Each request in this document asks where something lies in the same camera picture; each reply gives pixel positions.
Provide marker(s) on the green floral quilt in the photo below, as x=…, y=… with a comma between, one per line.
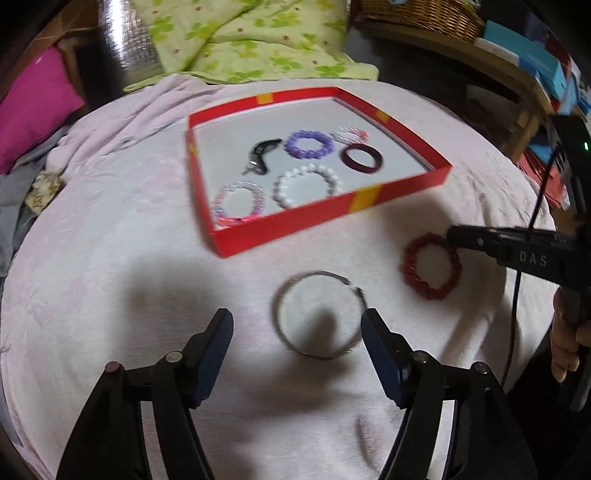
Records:
x=254, y=37

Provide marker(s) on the grey blanket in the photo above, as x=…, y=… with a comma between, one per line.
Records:
x=9, y=198

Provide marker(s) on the magenta pillow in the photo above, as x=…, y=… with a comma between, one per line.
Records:
x=37, y=110

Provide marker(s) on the dark maroon bangle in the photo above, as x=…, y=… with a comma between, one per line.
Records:
x=351, y=162

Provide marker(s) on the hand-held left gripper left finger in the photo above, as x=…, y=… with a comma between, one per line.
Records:
x=214, y=350

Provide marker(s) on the red box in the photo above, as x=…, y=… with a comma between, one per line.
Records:
x=545, y=184

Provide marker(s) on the wicker basket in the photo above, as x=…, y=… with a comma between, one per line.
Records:
x=425, y=16

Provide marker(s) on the person's right hand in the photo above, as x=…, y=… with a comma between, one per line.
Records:
x=563, y=344

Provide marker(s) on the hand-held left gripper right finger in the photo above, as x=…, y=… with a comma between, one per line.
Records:
x=383, y=355

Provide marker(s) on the teal cardboard box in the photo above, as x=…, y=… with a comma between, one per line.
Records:
x=540, y=69

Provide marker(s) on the small floral cloth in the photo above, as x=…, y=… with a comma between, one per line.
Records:
x=44, y=189

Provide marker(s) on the silver metal bangle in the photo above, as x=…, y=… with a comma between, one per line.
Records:
x=277, y=318

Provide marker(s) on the silver insulation sheet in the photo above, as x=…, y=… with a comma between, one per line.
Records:
x=124, y=41

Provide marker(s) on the wooden bench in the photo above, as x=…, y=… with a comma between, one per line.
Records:
x=461, y=50

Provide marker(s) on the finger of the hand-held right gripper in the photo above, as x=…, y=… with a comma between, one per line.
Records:
x=475, y=240

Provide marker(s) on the black hair clip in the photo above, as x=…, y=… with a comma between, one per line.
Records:
x=261, y=152

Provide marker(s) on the red shallow box tray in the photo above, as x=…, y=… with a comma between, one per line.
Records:
x=286, y=230

